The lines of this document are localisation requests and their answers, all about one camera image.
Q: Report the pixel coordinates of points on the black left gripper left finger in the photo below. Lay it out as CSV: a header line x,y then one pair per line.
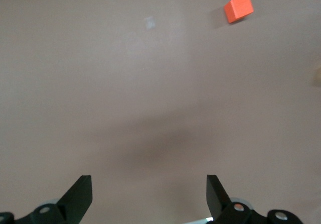
x,y
75,201

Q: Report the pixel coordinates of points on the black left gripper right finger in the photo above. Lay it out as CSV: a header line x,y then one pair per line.
x,y
218,204

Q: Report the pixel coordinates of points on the yellow cube block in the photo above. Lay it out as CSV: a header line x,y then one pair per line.
x,y
317,77

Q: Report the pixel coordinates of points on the orange cube block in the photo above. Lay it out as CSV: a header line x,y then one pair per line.
x,y
238,8

